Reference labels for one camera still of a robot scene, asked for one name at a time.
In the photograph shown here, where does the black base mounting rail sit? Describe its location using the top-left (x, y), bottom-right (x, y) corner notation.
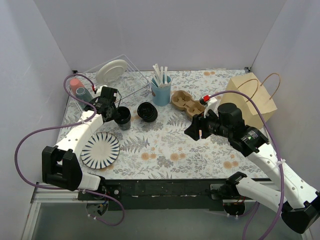
top-left (77, 178), bottom-right (251, 211)

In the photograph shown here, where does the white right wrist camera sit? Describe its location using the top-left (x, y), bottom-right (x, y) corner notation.
top-left (199, 95), bottom-right (218, 118)

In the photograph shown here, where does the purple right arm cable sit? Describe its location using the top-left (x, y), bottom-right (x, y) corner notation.
top-left (206, 90), bottom-right (287, 240)

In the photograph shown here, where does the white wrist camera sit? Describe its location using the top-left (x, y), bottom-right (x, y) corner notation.
top-left (92, 85), bottom-right (107, 98)
top-left (199, 95), bottom-right (218, 118)

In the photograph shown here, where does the white wrapped straw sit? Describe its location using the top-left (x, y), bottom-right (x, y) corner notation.
top-left (163, 66), bottom-right (168, 85)
top-left (160, 66), bottom-right (164, 87)
top-left (152, 63), bottom-right (163, 88)

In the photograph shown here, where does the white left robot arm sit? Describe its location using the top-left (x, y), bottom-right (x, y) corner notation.
top-left (42, 86), bottom-right (119, 200)

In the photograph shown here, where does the white ceramic plate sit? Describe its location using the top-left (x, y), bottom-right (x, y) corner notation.
top-left (95, 59), bottom-right (128, 84)

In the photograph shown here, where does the floral patterned table mat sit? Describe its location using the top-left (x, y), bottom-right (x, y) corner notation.
top-left (48, 69), bottom-right (280, 181)

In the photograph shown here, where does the blue cylindrical holder cup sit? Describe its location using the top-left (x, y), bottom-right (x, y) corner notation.
top-left (151, 76), bottom-right (172, 107)

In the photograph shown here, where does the blue striped white plate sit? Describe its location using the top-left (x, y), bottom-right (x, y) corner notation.
top-left (80, 132), bottom-right (120, 170)

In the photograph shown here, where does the brown pulp cup carrier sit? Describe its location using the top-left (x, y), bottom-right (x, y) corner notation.
top-left (171, 90), bottom-right (205, 121)

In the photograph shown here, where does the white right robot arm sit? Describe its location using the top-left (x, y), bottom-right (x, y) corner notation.
top-left (184, 103), bottom-right (320, 234)

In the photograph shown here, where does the teal plastic cup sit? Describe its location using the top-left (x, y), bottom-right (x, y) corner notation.
top-left (75, 87), bottom-right (93, 103)

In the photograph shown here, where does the clear wire dish rack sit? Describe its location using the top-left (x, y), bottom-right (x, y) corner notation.
top-left (66, 54), bottom-right (151, 108)

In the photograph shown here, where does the dark paper coffee cup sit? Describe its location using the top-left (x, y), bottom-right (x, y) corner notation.
top-left (114, 106), bottom-right (131, 131)

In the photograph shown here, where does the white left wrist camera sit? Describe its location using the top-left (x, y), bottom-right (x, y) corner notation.
top-left (92, 85), bottom-right (107, 98)

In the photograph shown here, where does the pink plastic cup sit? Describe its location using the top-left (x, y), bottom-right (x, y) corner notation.
top-left (69, 78), bottom-right (85, 95)

